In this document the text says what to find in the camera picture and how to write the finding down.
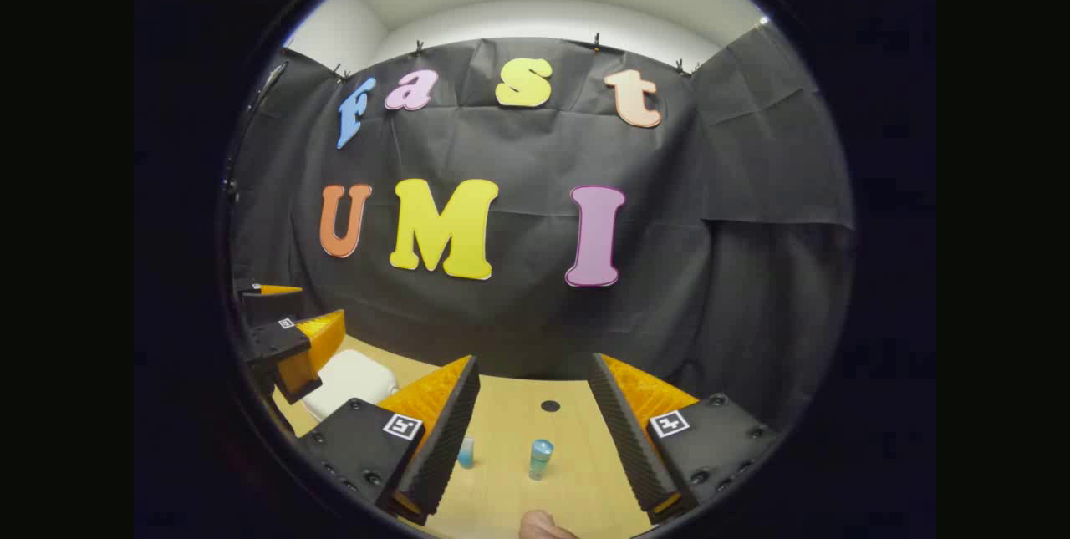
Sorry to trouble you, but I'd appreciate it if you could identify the black backdrop cloth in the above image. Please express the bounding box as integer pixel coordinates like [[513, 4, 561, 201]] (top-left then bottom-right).
[[227, 36, 855, 431]]

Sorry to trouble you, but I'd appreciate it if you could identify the white suitcase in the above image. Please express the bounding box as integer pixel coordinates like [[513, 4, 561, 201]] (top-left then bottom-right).
[[301, 348, 400, 425]]

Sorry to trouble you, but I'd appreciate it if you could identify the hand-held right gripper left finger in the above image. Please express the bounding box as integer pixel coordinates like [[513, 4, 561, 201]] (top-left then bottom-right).
[[298, 354, 482, 526]]

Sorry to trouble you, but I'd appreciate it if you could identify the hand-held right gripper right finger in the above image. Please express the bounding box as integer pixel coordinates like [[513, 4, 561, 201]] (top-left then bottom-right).
[[588, 352, 783, 526]]

